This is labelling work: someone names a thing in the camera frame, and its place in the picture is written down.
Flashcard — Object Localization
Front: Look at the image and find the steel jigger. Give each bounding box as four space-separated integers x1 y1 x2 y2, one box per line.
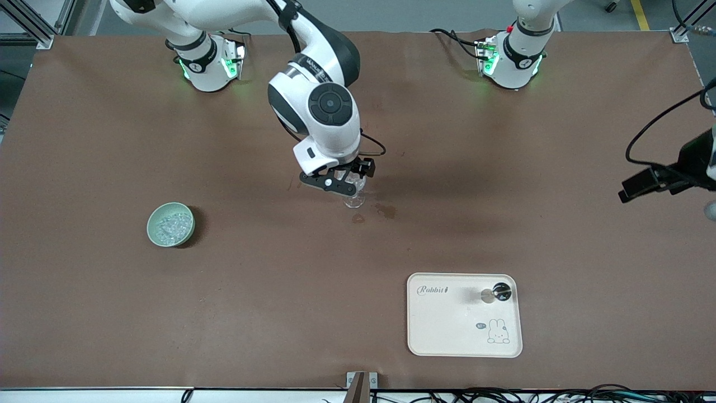
480 282 513 305

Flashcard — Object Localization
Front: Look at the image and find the arm base connector panel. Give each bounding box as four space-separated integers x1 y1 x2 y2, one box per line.
221 39 247 80

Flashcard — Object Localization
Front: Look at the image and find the clear wine glass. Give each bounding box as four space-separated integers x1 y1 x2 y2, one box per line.
337 168 368 209

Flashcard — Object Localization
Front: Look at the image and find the pile of clear ice cubes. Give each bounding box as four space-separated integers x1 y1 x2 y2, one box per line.
156 213 192 244

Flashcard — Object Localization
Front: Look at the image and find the brown table mat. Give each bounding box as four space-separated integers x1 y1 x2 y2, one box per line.
0 31 716 391

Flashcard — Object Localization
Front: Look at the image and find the pale green bowl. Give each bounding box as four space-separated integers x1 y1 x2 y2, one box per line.
147 202 196 247

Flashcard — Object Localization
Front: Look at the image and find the cream rabbit print tray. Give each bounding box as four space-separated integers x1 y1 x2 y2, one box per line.
407 273 524 358

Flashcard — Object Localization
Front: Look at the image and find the aluminium frame profile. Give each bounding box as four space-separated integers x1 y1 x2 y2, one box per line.
668 0 716 44
0 0 76 50

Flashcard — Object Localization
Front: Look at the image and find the black arm base cable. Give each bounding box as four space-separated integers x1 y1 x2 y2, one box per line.
168 28 249 62
430 28 483 59

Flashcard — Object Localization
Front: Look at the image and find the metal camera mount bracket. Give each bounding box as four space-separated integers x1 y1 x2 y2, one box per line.
346 371 379 403

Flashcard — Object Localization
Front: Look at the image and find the black cable bundle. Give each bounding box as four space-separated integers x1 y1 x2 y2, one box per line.
369 383 716 403

